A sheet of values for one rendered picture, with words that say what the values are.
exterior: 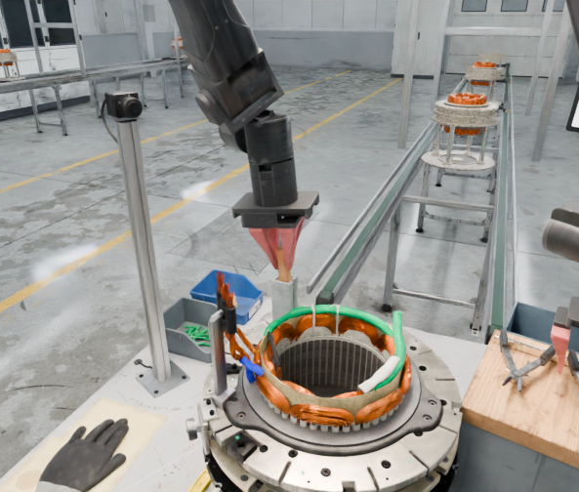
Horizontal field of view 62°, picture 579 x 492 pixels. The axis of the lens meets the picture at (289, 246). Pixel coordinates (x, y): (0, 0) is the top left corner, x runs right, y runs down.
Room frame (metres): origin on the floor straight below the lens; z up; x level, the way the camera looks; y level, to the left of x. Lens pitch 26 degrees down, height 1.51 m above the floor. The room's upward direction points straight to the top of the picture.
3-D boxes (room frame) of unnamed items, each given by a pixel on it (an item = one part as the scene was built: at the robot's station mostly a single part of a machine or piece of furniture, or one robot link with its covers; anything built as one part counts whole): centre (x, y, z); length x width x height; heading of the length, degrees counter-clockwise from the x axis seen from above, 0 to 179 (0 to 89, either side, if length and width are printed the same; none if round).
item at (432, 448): (0.48, -0.05, 1.09); 0.32 x 0.32 x 0.01
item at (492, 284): (5.18, -1.99, 0.40); 8.83 x 0.62 x 0.79; 158
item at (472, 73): (4.56, -1.74, 0.94); 0.39 x 0.39 x 0.30
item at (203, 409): (0.42, 0.10, 1.07); 0.04 x 0.02 x 0.05; 20
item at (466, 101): (2.60, -0.93, 1.05); 0.22 x 0.22 x 0.20
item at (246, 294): (1.13, 0.17, 0.82); 0.16 x 0.14 x 0.07; 69
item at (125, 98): (0.84, 0.27, 1.37); 0.06 x 0.04 x 0.04; 43
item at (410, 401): (0.48, -0.05, 1.05); 0.22 x 0.22 x 0.12
